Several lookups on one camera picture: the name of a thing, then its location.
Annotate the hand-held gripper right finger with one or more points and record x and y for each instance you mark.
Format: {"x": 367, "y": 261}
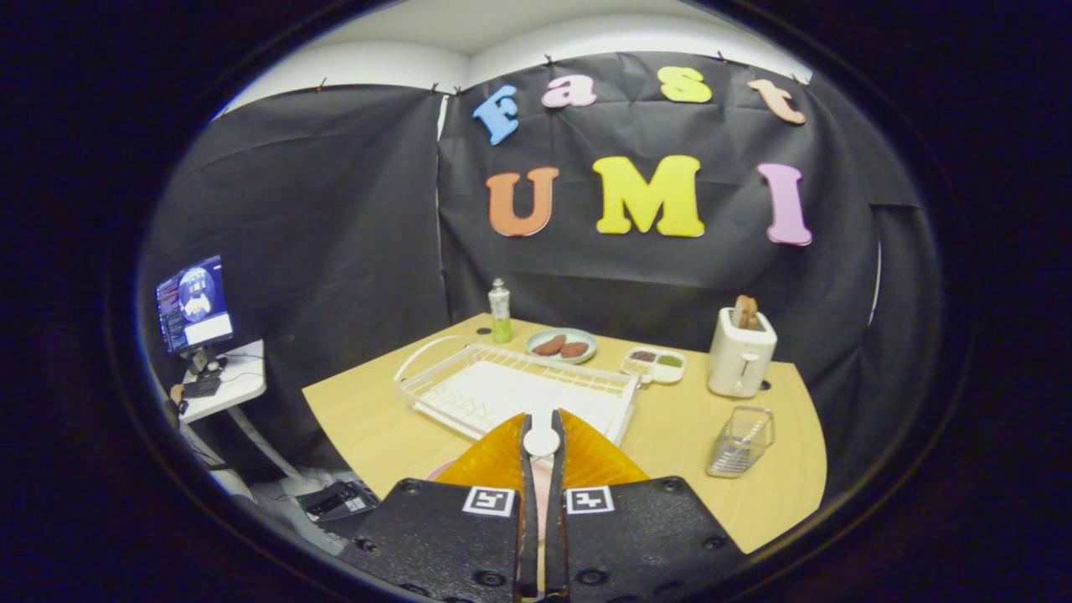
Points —
{"x": 556, "y": 519}

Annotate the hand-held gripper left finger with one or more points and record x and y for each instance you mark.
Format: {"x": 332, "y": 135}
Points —
{"x": 528, "y": 502}

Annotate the pink plate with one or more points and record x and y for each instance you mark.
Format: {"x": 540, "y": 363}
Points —
{"x": 542, "y": 490}

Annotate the white sectioned dish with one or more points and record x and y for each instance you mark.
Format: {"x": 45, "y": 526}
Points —
{"x": 644, "y": 378}

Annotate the pale green plate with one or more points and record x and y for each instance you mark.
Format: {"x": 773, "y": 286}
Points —
{"x": 586, "y": 335}

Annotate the white drip tray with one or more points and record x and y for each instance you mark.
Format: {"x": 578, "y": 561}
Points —
{"x": 519, "y": 389}

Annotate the brown meat patty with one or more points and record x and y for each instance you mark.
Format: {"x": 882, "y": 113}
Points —
{"x": 574, "y": 350}
{"x": 548, "y": 345}

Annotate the pile of yellow soybeans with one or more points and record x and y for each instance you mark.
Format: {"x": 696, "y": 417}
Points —
{"x": 637, "y": 368}

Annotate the pile of dark red beans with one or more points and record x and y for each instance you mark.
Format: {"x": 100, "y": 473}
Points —
{"x": 643, "y": 356}

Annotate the black device on floor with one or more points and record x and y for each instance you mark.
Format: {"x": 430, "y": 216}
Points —
{"x": 339, "y": 501}

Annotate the clear bottle with green liquid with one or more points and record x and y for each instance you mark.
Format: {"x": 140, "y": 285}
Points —
{"x": 500, "y": 314}

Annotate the pile of green beans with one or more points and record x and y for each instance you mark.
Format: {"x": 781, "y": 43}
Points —
{"x": 670, "y": 361}

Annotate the white toaster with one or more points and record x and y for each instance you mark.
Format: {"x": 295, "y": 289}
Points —
{"x": 737, "y": 360}

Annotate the brown bread slice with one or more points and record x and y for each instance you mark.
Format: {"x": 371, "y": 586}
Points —
{"x": 740, "y": 312}
{"x": 753, "y": 315}

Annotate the white side desk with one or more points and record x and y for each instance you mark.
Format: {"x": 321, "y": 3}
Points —
{"x": 243, "y": 377}

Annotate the black keyboard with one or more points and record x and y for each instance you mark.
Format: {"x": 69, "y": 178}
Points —
{"x": 201, "y": 388}

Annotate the black backdrop cloth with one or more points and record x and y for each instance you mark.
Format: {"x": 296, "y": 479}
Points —
{"x": 335, "y": 209}

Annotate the computer monitor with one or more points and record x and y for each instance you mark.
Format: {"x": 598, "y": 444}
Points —
{"x": 194, "y": 303}

